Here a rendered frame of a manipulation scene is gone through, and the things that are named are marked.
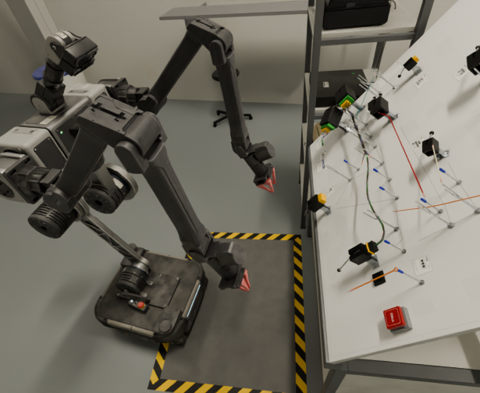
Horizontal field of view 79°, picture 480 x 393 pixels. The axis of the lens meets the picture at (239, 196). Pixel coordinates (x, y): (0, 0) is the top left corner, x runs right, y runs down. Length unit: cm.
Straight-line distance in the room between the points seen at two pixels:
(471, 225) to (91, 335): 218
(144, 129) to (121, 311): 161
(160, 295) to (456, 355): 150
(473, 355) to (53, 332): 235
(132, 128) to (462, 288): 83
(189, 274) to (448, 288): 151
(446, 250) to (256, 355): 137
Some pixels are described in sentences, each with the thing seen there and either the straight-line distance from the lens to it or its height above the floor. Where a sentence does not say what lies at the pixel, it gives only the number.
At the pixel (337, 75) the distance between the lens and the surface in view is 204.
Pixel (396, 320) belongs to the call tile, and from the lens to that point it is 93.
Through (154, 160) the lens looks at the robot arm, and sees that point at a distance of 60.
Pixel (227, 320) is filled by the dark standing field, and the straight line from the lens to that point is 210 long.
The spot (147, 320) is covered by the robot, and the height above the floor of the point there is 24.
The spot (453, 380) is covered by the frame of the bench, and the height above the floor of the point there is 80.
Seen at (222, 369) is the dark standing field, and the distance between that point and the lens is 201.
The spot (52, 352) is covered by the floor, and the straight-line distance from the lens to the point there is 249.
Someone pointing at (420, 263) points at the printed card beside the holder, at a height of 117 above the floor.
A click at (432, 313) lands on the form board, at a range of 92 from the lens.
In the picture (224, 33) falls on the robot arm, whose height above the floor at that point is 167.
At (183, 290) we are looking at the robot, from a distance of 198.
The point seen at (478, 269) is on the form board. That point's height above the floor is 127.
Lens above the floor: 193
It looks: 45 degrees down
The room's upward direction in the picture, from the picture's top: 9 degrees counter-clockwise
